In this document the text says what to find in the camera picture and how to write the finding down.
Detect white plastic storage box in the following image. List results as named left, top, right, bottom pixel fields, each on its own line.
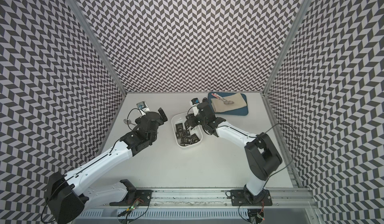
left=171, top=113, right=203, bottom=149

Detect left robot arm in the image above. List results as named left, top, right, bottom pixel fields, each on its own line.
left=44, top=109, right=168, bottom=224

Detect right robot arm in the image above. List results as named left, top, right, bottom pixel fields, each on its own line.
left=186, top=99, right=283, bottom=205

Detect beige folded cloth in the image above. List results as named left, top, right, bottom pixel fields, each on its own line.
left=211, top=93, right=247, bottom=113

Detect silver spoon on table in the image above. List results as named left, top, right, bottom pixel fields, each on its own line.
left=124, top=119, right=137, bottom=126

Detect blue tray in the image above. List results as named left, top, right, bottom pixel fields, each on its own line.
left=208, top=92, right=249, bottom=116

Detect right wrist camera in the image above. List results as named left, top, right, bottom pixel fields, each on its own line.
left=191, top=98, right=200, bottom=116

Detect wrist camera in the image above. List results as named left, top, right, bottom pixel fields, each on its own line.
left=191, top=98, right=200, bottom=116
left=137, top=101, right=150, bottom=115

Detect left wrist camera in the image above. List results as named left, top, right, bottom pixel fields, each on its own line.
left=137, top=101, right=150, bottom=115

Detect red handled utensil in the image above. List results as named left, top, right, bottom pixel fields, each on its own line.
left=212, top=93, right=234, bottom=105

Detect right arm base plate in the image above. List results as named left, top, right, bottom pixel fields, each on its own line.
left=230, top=189, right=273, bottom=207

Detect aluminium front rail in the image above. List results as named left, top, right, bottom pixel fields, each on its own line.
left=84, top=185, right=317, bottom=210

